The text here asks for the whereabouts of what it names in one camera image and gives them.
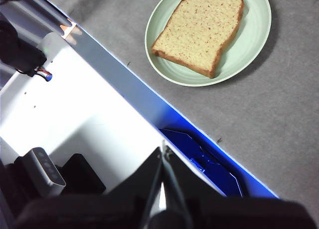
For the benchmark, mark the grey camera box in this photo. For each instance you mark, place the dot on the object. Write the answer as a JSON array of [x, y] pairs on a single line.
[[47, 171]]

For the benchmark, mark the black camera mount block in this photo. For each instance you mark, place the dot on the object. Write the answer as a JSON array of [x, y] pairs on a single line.
[[82, 174]]

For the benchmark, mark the orange white clip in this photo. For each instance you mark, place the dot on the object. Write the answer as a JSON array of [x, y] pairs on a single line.
[[71, 30]]

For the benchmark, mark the grey metal frame bar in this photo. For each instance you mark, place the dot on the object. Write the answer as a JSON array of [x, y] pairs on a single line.
[[42, 2]]

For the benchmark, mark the square brown-crusted bread slice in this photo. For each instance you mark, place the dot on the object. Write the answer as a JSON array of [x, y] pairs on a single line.
[[199, 32]]

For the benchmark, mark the blue plastic film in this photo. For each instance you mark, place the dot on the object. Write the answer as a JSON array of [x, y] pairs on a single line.
[[211, 171]]

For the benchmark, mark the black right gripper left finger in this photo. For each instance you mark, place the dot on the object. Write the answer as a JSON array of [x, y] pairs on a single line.
[[99, 211]]

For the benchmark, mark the pale green round plate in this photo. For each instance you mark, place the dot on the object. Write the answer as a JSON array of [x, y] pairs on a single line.
[[254, 39]]

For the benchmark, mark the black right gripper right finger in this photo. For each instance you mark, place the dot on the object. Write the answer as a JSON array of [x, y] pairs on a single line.
[[236, 214]]

